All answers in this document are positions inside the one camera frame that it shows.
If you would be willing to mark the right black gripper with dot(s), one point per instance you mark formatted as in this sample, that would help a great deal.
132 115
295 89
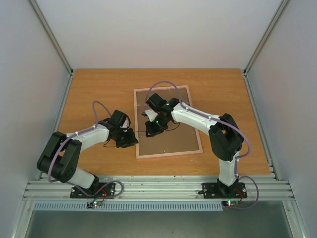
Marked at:
152 129

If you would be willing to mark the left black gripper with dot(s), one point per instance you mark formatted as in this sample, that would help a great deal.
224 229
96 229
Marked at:
131 141

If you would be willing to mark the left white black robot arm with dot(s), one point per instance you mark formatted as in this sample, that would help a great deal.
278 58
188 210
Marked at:
59 159

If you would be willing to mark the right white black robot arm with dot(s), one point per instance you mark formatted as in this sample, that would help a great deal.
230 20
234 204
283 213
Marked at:
225 137

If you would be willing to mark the left small circuit board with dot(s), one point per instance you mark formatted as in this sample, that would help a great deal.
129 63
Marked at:
94 204

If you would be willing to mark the small circuit board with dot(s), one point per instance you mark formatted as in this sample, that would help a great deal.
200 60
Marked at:
94 204
230 203

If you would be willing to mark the right small circuit board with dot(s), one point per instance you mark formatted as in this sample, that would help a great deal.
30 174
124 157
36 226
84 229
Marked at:
230 203

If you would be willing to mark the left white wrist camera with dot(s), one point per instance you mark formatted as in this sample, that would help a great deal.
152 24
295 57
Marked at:
127 123

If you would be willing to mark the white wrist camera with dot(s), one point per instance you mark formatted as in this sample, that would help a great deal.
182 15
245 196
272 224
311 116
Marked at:
127 123
150 114

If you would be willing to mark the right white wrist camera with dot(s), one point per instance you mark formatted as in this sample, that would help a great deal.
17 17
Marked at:
150 114

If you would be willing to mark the aluminium rail base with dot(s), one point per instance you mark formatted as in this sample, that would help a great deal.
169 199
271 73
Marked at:
164 188

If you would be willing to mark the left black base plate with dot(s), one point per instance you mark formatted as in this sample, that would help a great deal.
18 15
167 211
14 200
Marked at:
100 189

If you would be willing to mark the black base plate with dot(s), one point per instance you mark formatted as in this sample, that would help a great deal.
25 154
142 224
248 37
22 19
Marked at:
214 190
100 189

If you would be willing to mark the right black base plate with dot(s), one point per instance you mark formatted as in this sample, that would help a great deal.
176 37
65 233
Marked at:
214 190

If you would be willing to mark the grey slotted cable duct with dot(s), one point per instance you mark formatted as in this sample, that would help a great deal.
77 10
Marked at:
128 206

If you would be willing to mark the left aluminium corner post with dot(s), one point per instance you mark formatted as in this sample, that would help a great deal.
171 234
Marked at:
38 12

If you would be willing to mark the aluminium corner post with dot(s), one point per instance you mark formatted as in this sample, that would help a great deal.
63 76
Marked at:
266 35
38 12

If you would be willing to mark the right aluminium corner post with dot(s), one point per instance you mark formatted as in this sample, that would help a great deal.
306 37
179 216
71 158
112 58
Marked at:
266 35

